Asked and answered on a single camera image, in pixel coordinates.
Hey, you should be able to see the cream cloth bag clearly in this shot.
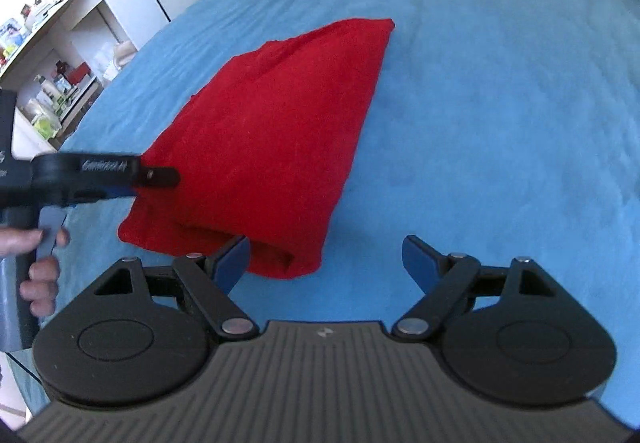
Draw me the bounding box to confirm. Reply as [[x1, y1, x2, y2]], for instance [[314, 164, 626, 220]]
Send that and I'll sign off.
[[112, 42, 139, 70]]

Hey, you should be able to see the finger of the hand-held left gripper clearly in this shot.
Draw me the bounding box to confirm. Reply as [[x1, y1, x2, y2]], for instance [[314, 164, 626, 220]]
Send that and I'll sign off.
[[132, 166, 181, 188]]

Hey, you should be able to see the red knitted sweater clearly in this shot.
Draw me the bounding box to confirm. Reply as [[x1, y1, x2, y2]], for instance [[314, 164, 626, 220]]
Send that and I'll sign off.
[[117, 18, 396, 280]]

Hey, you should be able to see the person's left hand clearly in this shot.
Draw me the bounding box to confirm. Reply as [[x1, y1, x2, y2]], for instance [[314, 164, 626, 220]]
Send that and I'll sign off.
[[0, 227, 71, 319]]

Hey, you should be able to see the green packet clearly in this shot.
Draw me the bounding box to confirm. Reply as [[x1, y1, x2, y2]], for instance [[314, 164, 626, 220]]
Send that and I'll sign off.
[[31, 115, 59, 140]]

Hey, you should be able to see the white shelf unit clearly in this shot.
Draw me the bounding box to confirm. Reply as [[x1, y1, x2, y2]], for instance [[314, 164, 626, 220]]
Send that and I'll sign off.
[[0, 0, 171, 158]]

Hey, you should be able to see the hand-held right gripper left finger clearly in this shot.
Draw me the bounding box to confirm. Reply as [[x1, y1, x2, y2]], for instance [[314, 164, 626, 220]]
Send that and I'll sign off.
[[92, 235, 258, 339]]

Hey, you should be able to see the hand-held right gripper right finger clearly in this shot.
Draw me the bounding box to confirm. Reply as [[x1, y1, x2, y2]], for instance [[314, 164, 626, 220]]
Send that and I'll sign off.
[[392, 235, 556, 339]]

